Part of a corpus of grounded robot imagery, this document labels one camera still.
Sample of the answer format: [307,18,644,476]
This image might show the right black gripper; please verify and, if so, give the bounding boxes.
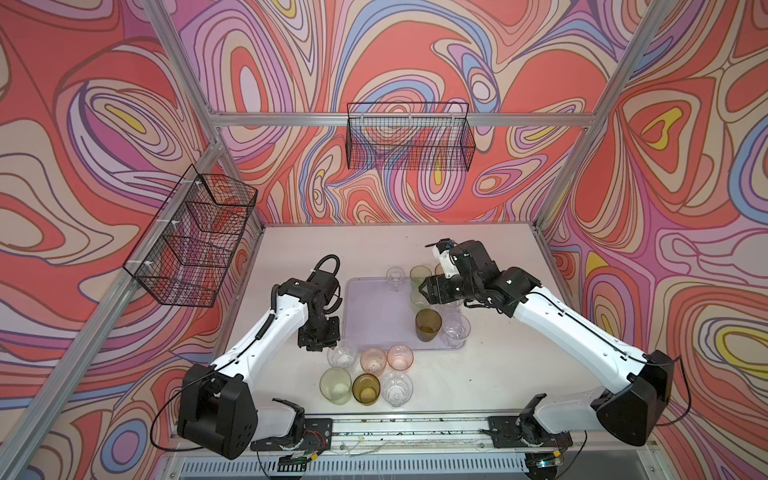
[417,273,481,305]

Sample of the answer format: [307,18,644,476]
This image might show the pale green cup front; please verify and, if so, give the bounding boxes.
[410,289,429,312]

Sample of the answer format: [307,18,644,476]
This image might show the bright green cup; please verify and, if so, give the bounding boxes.
[409,265,433,288]

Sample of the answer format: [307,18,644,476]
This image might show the amber cup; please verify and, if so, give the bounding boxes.
[415,308,442,343]
[352,373,381,406]

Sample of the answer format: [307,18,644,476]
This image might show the clear faceted cup back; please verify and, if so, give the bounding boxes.
[440,314,471,349]

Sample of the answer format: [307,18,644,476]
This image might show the small clear cup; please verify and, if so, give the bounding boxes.
[386,267,406,292]

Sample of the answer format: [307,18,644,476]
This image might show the pale green large cup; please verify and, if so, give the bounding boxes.
[319,367,352,405]

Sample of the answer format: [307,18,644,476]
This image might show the peach cup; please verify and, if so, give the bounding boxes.
[360,348,388,377]

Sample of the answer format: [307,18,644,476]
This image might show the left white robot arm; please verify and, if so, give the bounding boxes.
[177,268,342,460]

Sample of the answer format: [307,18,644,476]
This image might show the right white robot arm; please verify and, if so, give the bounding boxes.
[418,267,675,447]

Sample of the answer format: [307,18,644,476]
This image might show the lilac plastic tray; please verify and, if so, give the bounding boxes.
[342,277,462,350]

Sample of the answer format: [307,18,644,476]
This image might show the pink cup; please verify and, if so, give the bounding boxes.
[387,344,415,371]

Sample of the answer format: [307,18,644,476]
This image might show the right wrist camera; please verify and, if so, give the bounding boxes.
[431,238,500,280]

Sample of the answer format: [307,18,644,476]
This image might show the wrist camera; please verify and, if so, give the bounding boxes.
[431,238,500,280]
[307,270,339,302]

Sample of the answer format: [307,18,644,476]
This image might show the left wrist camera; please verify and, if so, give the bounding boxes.
[307,270,339,302]

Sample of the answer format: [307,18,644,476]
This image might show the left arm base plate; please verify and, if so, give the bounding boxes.
[250,417,334,453]

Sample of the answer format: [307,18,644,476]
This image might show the black wire basket left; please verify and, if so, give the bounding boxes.
[123,166,258,308]

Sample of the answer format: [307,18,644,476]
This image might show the black wire basket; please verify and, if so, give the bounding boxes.
[345,100,476,172]
[123,166,258,308]

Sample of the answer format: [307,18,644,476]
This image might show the black wire basket back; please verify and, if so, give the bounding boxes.
[345,100,476,172]

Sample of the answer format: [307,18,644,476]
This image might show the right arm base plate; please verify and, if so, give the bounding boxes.
[482,416,573,450]

